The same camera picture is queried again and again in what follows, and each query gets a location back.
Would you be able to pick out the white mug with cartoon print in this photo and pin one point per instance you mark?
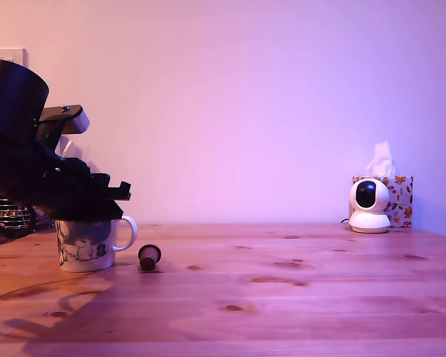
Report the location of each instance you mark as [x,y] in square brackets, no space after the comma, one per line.
[81,256]

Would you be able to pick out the small white round camera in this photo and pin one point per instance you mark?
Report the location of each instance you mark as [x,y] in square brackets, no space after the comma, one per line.
[369,223]

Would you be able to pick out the metal tongs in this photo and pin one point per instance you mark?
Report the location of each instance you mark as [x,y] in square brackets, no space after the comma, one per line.
[65,147]

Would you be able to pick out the brown coffee capsule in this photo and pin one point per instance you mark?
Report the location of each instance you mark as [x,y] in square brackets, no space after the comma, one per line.
[148,257]

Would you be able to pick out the white tissue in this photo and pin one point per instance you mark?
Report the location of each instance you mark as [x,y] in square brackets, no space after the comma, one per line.
[381,163]

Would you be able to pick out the white wall switch plate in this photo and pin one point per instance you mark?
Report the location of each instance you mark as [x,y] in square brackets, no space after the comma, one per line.
[16,56]

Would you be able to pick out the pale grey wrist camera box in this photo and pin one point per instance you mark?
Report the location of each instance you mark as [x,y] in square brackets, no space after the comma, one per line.
[76,121]

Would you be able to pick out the leaf print tissue box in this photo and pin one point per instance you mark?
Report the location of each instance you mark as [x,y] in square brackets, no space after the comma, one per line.
[401,201]

